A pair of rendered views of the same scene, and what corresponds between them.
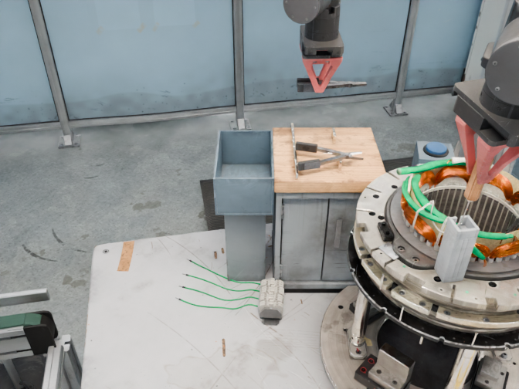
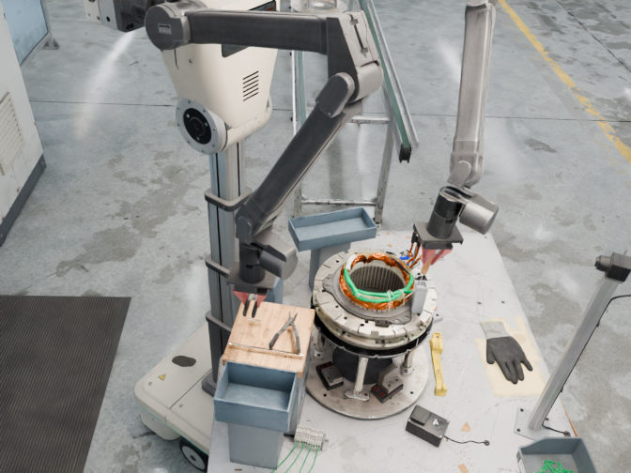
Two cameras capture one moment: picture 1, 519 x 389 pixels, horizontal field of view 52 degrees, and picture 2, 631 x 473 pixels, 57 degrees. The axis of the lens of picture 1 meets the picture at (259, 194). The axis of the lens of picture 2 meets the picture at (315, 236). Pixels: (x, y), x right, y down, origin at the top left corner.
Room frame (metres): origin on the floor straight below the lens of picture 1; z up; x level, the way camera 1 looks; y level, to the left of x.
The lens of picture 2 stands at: (0.65, 0.80, 2.17)
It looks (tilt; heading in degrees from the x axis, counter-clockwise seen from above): 40 degrees down; 276
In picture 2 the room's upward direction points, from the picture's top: 4 degrees clockwise
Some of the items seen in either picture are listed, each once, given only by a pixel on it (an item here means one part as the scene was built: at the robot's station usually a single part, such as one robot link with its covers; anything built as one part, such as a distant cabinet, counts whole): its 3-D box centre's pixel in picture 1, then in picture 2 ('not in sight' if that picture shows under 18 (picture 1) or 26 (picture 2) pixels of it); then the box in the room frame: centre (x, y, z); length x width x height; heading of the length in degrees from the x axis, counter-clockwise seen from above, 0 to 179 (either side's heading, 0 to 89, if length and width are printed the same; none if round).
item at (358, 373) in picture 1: (381, 379); (387, 388); (0.52, -0.21, 0.81); 0.08 x 0.05 x 0.02; 48
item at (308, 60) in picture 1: (320, 64); (253, 291); (0.88, -0.11, 1.22); 0.07 x 0.07 x 0.09; 1
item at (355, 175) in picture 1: (326, 157); (270, 336); (0.84, -0.13, 1.05); 0.20 x 0.19 x 0.02; 90
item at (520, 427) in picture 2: not in sight; (532, 425); (0.12, -0.18, 0.78); 0.09 x 0.09 x 0.01; 76
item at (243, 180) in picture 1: (245, 211); (256, 420); (0.84, 0.03, 0.92); 0.17 x 0.11 x 0.28; 0
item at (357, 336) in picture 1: (363, 305); (361, 371); (0.60, -0.18, 0.91); 0.02 x 0.02 x 0.21
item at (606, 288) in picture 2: not in sight; (567, 359); (0.12, -0.18, 1.07); 0.03 x 0.03 x 0.57; 76
